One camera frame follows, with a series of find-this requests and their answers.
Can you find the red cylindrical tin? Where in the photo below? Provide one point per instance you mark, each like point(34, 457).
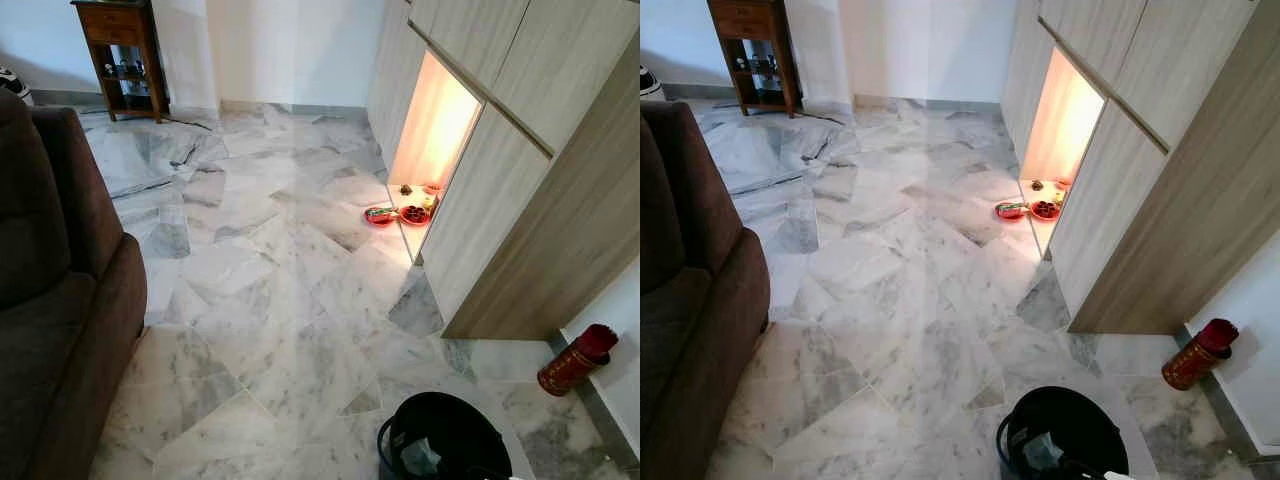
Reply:
point(1195, 360)
point(570, 365)

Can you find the red round compartment dish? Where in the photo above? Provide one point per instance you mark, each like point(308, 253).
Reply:
point(1046, 210)
point(415, 214)

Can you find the black white striped object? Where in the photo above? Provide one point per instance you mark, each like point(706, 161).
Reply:
point(650, 85)
point(12, 85)

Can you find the dark brown fabric sofa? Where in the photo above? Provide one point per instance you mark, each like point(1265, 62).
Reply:
point(690, 320)
point(50, 300)

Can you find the light wood tall cabinet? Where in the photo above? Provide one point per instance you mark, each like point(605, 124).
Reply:
point(1170, 200)
point(540, 200)

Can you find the red tray with green items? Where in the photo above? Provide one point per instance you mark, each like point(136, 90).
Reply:
point(1011, 210)
point(380, 215)

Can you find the black round waste bin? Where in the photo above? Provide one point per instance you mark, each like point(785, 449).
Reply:
point(445, 435)
point(1065, 430)

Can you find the dark wooden side table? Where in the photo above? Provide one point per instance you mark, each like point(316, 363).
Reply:
point(750, 20)
point(120, 25)

